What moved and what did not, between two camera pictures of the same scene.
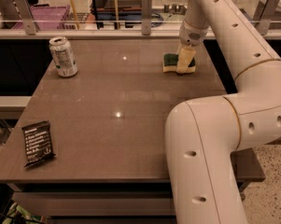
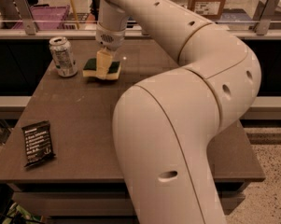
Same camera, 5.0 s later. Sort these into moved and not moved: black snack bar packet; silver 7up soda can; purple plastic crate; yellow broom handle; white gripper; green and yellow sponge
Moved: green and yellow sponge; white gripper
Not moved: yellow broom handle; silver 7up soda can; black snack bar packet; purple plastic crate
